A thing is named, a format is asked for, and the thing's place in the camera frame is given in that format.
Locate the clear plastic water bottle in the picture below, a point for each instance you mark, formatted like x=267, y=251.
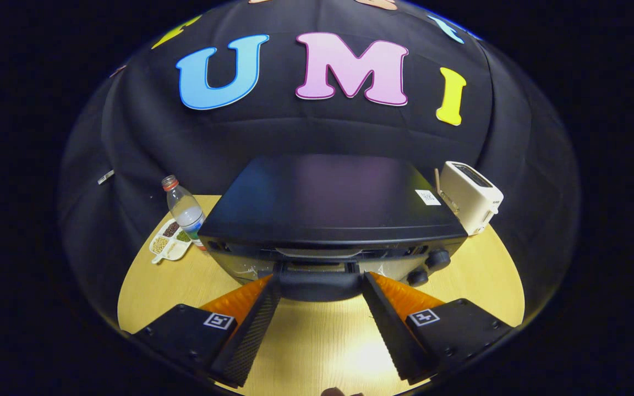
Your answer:
x=185, y=206

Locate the white toaster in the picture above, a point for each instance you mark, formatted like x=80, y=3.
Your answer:
x=471, y=195

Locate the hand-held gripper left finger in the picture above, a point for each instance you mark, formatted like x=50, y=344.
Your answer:
x=251, y=336

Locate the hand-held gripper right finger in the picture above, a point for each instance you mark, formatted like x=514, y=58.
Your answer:
x=391, y=336

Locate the black toaster oven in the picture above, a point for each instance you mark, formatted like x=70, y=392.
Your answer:
x=322, y=198

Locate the white divided bean tray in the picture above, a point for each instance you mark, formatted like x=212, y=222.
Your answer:
x=169, y=242

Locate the black backdrop cloth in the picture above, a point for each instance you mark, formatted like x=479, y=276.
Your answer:
x=146, y=137

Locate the silver metal clip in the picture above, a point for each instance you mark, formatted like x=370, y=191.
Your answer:
x=105, y=177

